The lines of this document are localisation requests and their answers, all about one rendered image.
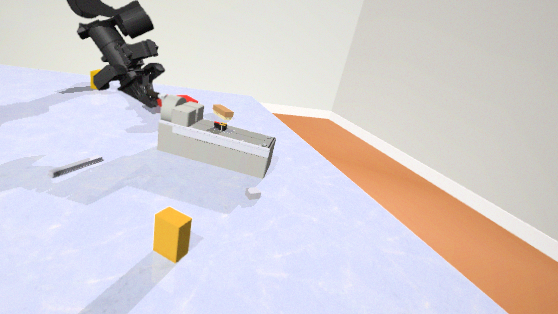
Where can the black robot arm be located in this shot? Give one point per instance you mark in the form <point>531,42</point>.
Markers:
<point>131,19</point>

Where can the tan rectangular block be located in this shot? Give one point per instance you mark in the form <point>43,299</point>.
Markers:
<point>222,111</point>

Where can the small white cube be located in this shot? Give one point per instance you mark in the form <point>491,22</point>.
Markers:
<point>253,193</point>

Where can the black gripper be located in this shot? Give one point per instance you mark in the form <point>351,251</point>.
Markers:
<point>133,80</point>

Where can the red flat block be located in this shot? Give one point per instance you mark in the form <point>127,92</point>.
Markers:
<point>185,96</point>

